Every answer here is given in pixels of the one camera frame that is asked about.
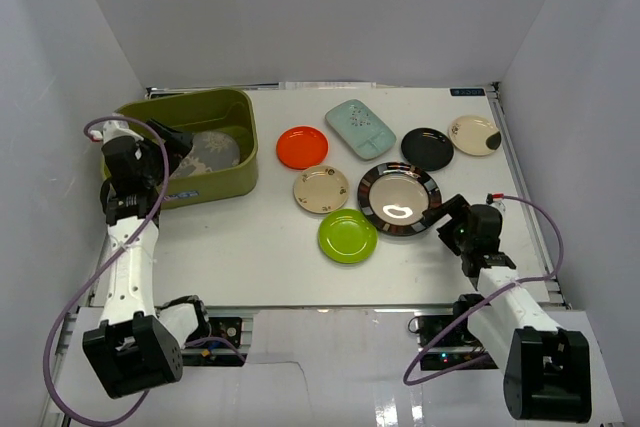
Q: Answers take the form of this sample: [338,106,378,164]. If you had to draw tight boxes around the grey plate with reindeer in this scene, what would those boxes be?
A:
[170,130,241,179]

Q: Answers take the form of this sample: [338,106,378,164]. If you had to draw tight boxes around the large black rimmed beige plate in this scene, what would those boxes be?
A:
[357,162,442,237]

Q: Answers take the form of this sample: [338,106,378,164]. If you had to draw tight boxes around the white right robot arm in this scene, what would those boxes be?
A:
[422,194,592,423]

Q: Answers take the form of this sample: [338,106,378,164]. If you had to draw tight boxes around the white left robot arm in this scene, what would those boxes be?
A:
[82,119,212,399]

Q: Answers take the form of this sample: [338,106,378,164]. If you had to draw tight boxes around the olive green plastic bin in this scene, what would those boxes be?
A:
[116,88,258,209]

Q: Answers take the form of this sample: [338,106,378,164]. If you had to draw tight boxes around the black round plate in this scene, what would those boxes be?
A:
[401,127,454,172]

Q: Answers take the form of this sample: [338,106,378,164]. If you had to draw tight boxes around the cream plate with black spot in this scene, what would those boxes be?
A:
[448,115,502,157]

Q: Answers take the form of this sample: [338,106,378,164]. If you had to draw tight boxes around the blue label sticker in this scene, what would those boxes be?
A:
[450,88,486,97]

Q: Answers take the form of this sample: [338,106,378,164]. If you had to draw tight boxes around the lime green round plate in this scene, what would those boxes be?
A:
[317,209,378,265]

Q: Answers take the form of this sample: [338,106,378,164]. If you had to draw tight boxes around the papers at table back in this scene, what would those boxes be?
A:
[278,81,377,90]

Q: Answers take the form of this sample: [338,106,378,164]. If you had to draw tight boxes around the orange round plate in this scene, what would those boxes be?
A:
[276,126,329,170]

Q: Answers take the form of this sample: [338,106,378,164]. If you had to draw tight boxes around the light blue oblong dish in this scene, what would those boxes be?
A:
[325,99,396,160]

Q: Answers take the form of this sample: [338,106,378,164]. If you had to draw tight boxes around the beige plate with characters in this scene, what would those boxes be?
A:
[293,164,349,214]

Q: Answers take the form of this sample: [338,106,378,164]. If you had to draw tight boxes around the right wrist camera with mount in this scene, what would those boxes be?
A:
[485,193,506,215]

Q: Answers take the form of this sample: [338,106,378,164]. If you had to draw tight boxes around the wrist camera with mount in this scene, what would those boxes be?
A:
[485,193,506,215]
[97,120,140,144]

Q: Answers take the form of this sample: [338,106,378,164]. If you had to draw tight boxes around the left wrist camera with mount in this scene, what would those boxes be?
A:
[97,120,140,144]

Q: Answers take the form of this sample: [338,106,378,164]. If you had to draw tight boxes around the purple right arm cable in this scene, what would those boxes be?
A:
[402,192,566,387]

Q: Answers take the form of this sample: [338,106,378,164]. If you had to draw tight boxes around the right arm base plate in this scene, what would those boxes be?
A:
[407,314,498,372]

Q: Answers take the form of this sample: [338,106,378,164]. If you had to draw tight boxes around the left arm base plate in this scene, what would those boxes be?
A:
[182,317,247,367]

